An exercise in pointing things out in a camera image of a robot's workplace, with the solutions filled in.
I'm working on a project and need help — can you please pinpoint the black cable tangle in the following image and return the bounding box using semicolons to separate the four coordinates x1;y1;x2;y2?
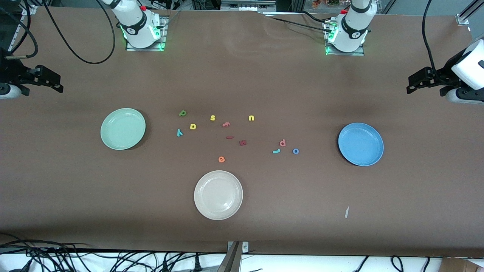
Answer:
0;233;227;272

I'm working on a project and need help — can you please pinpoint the grey brown beam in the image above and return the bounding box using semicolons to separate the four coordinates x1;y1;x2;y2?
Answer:
217;242;242;272

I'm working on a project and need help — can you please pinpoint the thick black cable brass end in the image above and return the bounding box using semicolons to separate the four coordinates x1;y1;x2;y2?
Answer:
0;0;39;60

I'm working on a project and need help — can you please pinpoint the grey metal box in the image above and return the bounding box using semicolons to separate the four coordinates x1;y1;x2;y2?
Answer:
220;0;277;12

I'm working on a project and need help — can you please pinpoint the silver metal bracket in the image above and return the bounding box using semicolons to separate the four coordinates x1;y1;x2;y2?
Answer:
227;241;249;253

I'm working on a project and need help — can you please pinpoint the beige plate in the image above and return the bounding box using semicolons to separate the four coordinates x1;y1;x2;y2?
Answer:
194;170;244;221

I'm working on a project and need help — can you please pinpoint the green plate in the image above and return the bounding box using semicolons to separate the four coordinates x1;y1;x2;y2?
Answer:
100;108;146;151

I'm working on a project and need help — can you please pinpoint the brown cardboard box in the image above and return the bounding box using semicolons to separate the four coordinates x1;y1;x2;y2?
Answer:
440;258;484;272

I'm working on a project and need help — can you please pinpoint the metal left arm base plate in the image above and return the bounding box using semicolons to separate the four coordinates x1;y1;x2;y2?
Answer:
324;19;365;56

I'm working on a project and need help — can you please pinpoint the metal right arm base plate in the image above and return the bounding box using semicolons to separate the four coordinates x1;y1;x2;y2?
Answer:
126;16;166;51

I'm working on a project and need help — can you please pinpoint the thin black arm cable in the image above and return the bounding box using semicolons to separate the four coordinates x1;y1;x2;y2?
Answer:
422;0;439;76
43;0;116;65

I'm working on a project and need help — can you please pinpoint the black cable on table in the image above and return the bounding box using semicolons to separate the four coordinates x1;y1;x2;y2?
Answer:
261;11;333;34

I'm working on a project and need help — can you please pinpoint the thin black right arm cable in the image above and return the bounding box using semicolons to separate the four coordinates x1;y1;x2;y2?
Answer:
43;0;116;65

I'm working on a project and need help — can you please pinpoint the blue plate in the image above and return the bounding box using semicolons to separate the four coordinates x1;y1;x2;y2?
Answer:
338;122;385;167

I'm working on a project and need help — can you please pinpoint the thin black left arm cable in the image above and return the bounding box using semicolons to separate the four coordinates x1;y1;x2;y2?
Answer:
422;0;439;76

